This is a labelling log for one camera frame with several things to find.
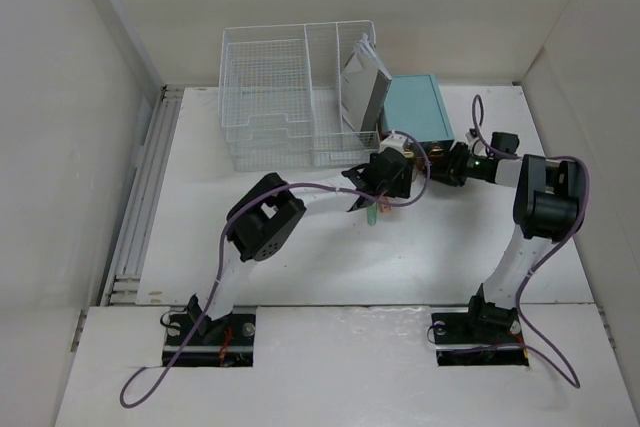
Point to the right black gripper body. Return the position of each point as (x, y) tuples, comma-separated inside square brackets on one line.
[(463, 164)]

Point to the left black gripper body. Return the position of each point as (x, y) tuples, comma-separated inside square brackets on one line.
[(397, 188)]

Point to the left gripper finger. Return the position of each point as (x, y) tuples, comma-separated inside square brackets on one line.
[(358, 175), (363, 202)]

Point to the green highlighter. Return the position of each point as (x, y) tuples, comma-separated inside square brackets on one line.
[(372, 214)]

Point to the teal drawer box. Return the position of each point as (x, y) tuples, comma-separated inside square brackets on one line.
[(414, 104)]

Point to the gray white booklet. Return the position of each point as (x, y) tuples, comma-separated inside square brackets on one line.
[(365, 82)]

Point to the orange highlighter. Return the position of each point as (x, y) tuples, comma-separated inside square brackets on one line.
[(384, 207)]

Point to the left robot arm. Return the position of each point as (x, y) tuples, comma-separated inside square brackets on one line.
[(259, 224)]

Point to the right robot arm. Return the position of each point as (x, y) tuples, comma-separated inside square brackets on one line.
[(549, 207)]

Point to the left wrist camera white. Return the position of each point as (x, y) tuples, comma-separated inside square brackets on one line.
[(394, 141)]

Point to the white wire mesh desk organizer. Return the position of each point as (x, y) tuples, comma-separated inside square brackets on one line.
[(280, 96)]

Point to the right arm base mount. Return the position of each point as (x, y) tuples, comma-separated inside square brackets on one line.
[(479, 335)]

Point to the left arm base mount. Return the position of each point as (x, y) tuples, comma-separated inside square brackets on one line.
[(227, 342)]

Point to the aluminium rail frame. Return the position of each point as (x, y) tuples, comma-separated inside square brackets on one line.
[(124, 268)]

